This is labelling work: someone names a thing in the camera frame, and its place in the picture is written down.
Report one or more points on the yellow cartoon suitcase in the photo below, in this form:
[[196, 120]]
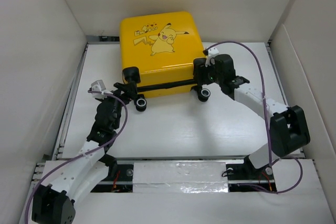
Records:
[[158, 53]]

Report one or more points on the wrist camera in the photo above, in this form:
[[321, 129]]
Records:
[[98, 89], [210, 53]]

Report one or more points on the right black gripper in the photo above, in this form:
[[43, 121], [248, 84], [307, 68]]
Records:
[[202, 70]]

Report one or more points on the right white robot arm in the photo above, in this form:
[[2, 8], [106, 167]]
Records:
[[287, 128]]

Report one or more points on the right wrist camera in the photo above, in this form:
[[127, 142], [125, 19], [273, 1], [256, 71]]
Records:
[[210, 53]]

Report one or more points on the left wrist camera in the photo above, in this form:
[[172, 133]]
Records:
[[98, 89]]

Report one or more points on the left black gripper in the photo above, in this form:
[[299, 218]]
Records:
[[129, 92]]

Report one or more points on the white foam cover panel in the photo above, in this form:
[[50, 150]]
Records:
[[191, 177]]

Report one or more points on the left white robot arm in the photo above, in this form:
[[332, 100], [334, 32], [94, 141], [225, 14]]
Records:
[[57, 201]]

